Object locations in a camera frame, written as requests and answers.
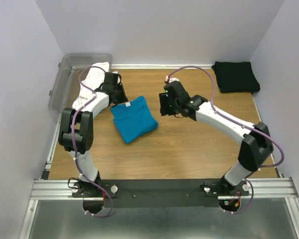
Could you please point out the white table edge rail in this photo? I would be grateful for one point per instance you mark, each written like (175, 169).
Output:
(147, 66)

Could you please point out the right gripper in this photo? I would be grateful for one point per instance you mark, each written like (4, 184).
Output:
(163, 109)

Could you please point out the blue t shirt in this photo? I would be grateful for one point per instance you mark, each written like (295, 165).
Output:
(133, 119)

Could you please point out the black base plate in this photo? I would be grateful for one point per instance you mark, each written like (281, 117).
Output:
(157, 193)

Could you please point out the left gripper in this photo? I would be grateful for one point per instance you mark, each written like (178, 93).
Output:
(123, 97)

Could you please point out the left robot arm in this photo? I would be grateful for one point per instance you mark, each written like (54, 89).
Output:
(76, 132)

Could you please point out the white t shirt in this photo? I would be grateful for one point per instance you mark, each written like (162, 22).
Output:
(91, 78)

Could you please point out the aluminium frame rail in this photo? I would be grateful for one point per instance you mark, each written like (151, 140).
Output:
(263, 188)

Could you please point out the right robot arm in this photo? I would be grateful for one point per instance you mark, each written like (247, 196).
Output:
(255, 146)

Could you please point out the folded black t shirt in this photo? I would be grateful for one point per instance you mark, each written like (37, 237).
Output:
(234, 77)

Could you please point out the clear plastic bin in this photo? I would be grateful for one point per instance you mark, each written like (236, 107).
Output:
(67, 67)

